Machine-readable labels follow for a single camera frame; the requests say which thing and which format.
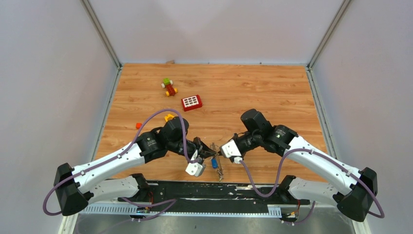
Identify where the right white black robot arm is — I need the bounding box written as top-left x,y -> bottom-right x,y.
220,109 -> 384,222

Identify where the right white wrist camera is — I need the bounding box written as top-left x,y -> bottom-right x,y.
220,139 -> 243,164

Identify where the small orange cube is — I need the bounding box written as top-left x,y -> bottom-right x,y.
135,123 -> 142,130

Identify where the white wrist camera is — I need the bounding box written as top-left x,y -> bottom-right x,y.
220,139 -> 243,164
185,159 -> 206,177

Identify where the red lego window brick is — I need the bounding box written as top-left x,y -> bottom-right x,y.
181,95 -> 203,112

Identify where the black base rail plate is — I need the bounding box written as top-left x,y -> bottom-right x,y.
129,180 -> 311,214

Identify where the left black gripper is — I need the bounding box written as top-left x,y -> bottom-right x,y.
168,137 -> 216,162

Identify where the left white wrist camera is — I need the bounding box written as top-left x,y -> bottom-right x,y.
185,159 -> 206,177

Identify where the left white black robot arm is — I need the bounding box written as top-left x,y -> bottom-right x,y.
54,117 -> 216,216

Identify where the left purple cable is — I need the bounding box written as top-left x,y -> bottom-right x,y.
42,109 -> 201,216

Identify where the lego car toy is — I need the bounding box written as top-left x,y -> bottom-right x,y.
161,78 -> 178,97

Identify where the yellow triangular toy piece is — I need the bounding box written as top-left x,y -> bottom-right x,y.
164,114 -> 175,122

